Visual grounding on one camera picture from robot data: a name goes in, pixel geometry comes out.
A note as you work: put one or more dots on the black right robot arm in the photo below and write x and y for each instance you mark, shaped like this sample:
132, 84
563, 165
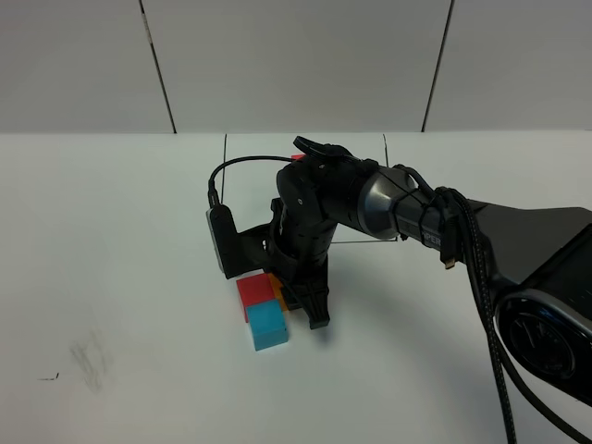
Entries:
529, 269

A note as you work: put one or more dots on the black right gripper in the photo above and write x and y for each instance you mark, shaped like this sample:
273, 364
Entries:
317, 195

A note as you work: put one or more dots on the orange cube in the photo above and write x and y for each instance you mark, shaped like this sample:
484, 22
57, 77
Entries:
286, 302

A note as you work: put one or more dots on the blue cube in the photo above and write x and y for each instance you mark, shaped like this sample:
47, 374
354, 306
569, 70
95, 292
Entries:
267, 324

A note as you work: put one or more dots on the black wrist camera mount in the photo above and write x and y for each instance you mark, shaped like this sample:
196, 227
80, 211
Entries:
239, 252

